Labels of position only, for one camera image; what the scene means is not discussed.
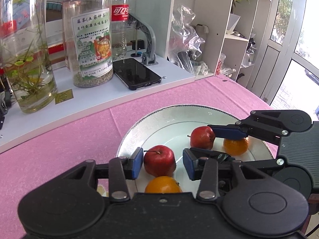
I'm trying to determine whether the orange tangerine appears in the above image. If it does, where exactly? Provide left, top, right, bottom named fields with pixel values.
left=223, top=138, right=249, bottom=157

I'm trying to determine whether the small red apple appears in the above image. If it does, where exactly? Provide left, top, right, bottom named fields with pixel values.
left=188, top=126, right=216, bottom=150

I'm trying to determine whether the red apple with stem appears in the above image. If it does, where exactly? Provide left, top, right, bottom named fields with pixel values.
left=143, top=145, right=176, bottom=177

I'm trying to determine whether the large orange front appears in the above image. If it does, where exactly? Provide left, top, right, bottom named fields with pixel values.
left=144, top=176, right=182, bottom=194

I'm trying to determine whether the white ceramic plate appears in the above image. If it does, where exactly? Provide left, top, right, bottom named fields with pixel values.
left=117, top=105, right=274, bottom=197

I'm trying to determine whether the white raised board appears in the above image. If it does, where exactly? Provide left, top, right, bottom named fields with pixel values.
left=1, top=57, right=203, bottom=152

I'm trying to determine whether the small gold label plate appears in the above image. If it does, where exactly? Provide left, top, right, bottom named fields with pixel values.
left=55, top=89, right=74, bottom=104

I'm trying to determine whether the black smartphone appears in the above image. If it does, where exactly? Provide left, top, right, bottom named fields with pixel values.
left=112, top=58, right=162, bottom=91

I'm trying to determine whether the pink tablecloth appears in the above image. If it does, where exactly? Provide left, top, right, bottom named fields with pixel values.
left=1, top=75, right=269, bottom=238

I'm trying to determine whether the crumpled clear plastic bag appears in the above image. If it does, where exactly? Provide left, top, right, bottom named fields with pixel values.
left=168, top=5, right=209, bottom=75

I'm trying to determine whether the grey phone stand right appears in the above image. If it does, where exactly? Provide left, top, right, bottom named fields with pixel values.
left=128, top=13, right=158, bottom=66

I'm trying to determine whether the white shelving unit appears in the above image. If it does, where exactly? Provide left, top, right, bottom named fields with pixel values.
left=134, top=0, right=271, bottom=80

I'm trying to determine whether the tall glass plant vase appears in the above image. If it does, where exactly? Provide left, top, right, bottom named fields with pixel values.
left=1, top=0, right=57, bottom=113

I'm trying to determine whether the clear jar with green label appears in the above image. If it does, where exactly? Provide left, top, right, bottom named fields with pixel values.
left=62, top=0, right=114, bottom=88

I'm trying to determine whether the cola bottle red label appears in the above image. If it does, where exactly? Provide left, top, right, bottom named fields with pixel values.
left=111, top=0, right=129, bottom=61

